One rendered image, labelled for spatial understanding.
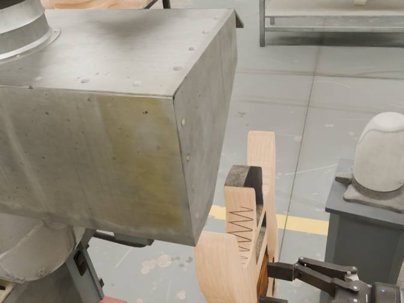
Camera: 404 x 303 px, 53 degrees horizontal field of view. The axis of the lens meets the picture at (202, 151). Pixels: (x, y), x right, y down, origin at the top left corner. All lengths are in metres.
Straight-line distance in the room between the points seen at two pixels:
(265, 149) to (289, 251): 1.47
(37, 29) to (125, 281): 1.82
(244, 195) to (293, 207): 1.80
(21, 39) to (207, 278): 0.32
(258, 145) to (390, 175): 0.69
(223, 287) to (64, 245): 0.30
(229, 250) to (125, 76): 0.25
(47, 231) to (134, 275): 1.51
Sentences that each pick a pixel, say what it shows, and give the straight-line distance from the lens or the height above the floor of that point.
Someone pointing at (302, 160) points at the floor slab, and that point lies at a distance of 2.70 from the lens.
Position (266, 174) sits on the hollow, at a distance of 0.72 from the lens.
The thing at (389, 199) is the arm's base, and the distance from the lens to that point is 1.40.
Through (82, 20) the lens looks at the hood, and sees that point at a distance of 0.43.
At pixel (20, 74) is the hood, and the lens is 0.34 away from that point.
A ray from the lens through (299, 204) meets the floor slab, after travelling 2.39.
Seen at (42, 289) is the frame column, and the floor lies 0.95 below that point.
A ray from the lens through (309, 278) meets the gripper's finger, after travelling 0.74.
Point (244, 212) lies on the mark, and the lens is 0.59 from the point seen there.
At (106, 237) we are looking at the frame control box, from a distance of 1.04.
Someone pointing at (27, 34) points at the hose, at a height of 1.54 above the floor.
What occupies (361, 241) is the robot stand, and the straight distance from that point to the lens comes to 1.47.
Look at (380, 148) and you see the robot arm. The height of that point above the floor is 0.91.
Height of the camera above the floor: 1.65
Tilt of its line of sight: 36 degrees down
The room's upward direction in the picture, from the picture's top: 7 degrees counter-clockwise
